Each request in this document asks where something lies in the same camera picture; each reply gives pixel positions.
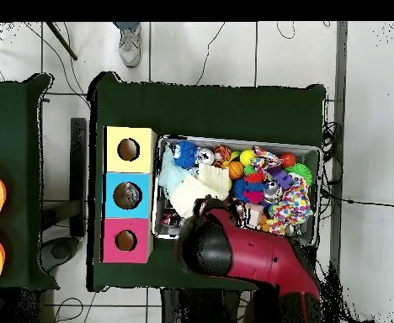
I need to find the cream waffle cloth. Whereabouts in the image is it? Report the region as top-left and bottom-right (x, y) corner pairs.
(168, 162), (233, 220)

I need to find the grey round stand base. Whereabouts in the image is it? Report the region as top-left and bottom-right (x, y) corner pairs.
(40, 235), (82, 274)

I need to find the blue fuzzy toy with eyes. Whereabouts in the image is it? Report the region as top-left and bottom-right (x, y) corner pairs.
(172, 140), (199, 169)

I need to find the orange-red plastic ball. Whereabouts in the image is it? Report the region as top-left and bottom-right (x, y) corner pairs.
(280, 151), (298, 169)

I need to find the person's foot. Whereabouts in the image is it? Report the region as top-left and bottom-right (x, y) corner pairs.
(118, 24), (141, 68)

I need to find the wooden box with three holes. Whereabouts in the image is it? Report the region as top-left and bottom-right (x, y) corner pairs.
(99, 124), (158, 264)

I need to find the person's leg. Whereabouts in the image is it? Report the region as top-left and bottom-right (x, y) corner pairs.
(113, 21), (141, 31)

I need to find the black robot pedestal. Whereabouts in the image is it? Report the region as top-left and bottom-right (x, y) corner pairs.
(159, 287), (252, 323)

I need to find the silver wire mesh bin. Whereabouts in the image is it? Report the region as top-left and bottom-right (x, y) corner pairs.
(151, 133), (322, 246)

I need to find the green fuzzy toy with eyes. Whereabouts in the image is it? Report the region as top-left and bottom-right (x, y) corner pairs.
(285, 162), (314, 187)

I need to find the orange toy basketball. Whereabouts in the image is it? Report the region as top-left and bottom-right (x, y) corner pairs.
(227, 160), (246, 180)

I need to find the smooth yellow plastic ball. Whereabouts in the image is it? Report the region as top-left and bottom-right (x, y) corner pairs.
(239, 148), (256, 168)

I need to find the black tripod leg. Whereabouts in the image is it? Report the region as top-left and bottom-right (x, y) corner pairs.
(45, 21), (79, 62)

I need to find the black floor cable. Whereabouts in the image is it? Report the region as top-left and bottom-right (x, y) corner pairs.
(320, 188), (394, 208)

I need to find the dark green table cloth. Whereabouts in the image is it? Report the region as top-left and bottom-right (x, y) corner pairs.
(86, 71), (327, 293)
(0, 72), (60, 291)

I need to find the blue orange spiky ball toy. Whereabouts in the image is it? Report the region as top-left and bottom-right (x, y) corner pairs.
(231, 172), (266, 205)

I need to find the mint waffle cloth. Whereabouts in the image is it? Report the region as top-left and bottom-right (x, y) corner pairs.
(157, 144), (198, 199)

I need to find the black upright panel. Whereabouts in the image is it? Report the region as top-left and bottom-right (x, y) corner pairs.
(68, 116), (88, 238)

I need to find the colourful spotted cloth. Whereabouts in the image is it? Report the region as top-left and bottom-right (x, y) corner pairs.
(266, 174), (315, 236)

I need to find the silver drink can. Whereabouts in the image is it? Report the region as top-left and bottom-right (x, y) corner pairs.
(195, 146), (216, 166)

